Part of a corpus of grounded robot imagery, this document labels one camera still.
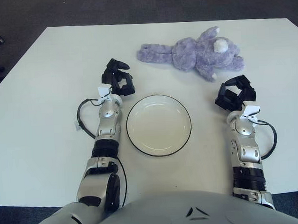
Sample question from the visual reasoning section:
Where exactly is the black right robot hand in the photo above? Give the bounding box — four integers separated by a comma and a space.
213, 73, 257, 112

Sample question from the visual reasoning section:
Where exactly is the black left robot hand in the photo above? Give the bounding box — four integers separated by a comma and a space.
100, 57, 136, 98

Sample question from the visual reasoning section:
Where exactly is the purple plush rabbit doll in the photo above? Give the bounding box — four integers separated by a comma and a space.
135, 24, 246, 87

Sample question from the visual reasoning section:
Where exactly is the white plate black rim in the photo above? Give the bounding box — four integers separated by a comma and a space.
124, 92, 194, 159

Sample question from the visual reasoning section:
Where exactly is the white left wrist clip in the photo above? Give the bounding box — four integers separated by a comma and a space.
97, 84, 113, 103

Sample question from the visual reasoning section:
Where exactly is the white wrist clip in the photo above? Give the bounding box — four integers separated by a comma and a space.
97, 84, 113, 103
240, 100, 262, 123

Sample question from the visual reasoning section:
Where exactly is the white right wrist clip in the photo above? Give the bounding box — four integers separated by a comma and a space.
240, 100, 262, 123

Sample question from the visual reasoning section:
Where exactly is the silver robot torso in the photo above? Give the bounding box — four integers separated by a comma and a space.
83, 183, 298, 224

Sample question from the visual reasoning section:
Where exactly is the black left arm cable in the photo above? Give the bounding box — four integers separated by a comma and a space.
75, 96, 106, 141

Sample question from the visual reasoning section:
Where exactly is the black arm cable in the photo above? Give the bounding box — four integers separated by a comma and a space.
254, 117, 279, 161
75, 96, 106, 141

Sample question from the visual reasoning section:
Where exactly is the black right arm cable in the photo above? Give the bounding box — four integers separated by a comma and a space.
254, 117, 279, 161

